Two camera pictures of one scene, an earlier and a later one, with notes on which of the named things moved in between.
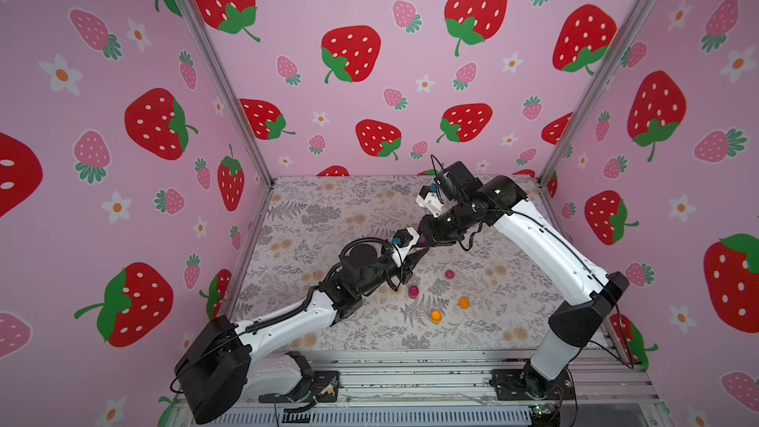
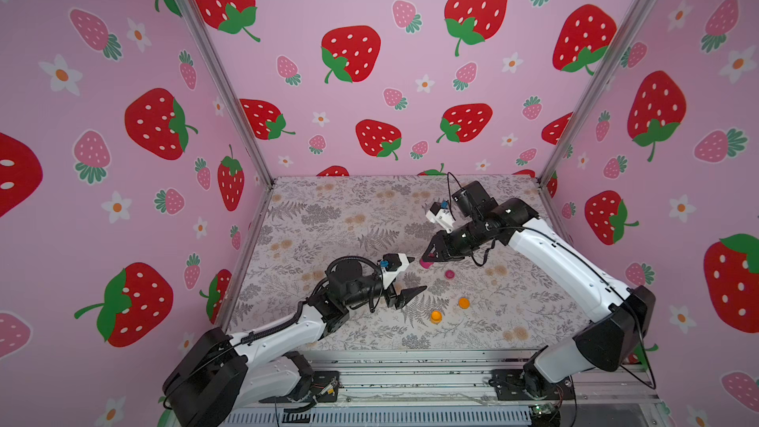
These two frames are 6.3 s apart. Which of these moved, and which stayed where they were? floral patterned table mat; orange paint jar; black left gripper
Moved: black left gripper
Stayed: orange paint jar; floral patterned table mat
